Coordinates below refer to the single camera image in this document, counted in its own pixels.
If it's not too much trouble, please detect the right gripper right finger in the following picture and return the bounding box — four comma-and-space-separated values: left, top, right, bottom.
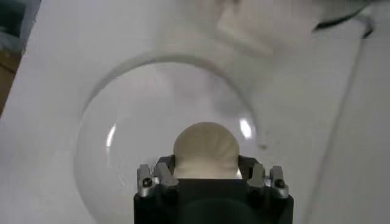
238, 154, 290, 199

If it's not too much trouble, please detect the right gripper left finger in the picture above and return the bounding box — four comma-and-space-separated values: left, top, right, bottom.
136, 154, 180, 198

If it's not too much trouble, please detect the white steamed baozi bun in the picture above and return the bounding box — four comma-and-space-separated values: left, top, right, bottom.
172, 121, 241, 180

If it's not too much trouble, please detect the white round plate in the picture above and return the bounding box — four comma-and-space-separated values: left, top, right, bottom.
73, 54, 260, 224

